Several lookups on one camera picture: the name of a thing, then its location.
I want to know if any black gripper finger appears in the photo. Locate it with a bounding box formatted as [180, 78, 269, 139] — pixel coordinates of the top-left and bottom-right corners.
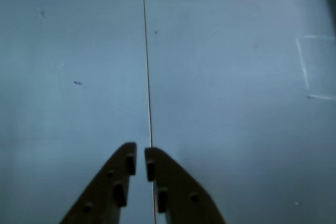
[59, 142, 138, 224]
[144, 146, 228, 224]

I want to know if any dark gray table mat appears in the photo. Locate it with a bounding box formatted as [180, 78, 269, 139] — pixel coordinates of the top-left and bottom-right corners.
[142, 0, 336, 224]
[0, 0, 156, 224]

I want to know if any clear tape square outline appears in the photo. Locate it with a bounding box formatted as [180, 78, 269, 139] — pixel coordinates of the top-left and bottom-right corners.
[296, 34, 336, 101]

